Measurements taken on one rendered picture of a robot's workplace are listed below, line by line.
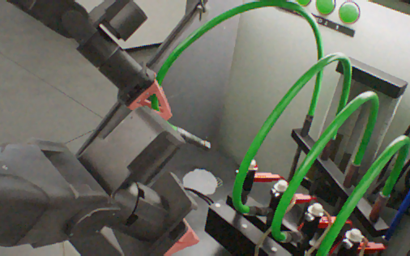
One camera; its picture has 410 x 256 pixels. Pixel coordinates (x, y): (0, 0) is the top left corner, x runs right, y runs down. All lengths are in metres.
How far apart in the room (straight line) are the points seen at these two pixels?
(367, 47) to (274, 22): 0.25
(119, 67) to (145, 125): 0.36
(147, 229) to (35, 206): 0.19
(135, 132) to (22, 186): 0.13
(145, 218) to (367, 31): 0.67
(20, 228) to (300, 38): 0.86
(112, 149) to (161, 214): 0.11
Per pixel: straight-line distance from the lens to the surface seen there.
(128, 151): 0.40
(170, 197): 0.50
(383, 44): 0.97
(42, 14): 0.70
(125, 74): 0.75
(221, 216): 0.94
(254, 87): 1.18
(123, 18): 0.75
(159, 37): 3.98
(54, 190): 0.32
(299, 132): 1.03
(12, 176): 0.30
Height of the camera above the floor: 1.64
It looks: 34 degrees down
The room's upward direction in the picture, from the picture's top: 9 degrees clockwise
